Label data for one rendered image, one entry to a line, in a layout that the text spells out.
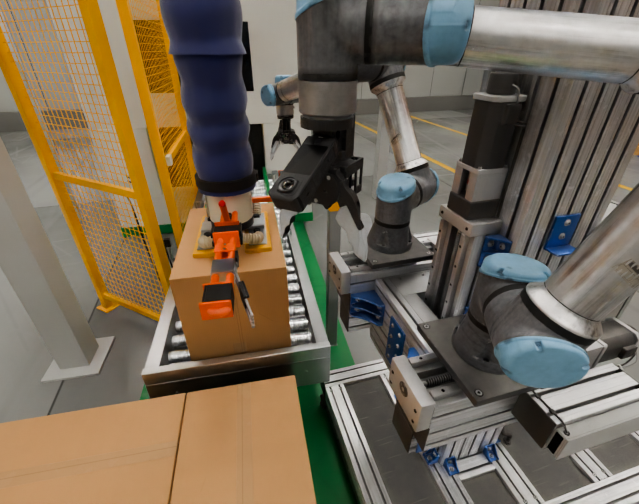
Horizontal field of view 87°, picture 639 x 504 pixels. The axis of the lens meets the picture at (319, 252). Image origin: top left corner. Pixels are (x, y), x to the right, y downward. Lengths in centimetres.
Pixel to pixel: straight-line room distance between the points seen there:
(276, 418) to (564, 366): 91
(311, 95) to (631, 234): 43
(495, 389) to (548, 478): 101
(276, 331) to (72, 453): 73
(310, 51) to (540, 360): 52
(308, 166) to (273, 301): 91
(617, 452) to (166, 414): 177
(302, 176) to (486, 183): 57
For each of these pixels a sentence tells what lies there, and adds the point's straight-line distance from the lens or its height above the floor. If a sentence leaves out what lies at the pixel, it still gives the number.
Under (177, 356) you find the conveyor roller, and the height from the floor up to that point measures 54.
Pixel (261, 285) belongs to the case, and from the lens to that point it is 125.
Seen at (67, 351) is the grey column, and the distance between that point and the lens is 245.
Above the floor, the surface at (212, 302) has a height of 110.
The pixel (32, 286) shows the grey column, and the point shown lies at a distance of 220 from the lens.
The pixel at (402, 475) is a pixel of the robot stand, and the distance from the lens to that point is 159.
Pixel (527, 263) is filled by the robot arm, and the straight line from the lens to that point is 75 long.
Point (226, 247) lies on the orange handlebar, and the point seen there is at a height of 109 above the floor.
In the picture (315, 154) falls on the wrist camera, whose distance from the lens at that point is 45.
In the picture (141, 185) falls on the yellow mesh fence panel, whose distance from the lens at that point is 186.
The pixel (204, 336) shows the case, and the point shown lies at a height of 67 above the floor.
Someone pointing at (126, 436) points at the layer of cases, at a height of 54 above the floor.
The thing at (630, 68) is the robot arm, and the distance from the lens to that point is 64.
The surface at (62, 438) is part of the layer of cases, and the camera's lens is 148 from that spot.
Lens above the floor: 161
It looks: 31 degrees down
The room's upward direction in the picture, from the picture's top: straight up
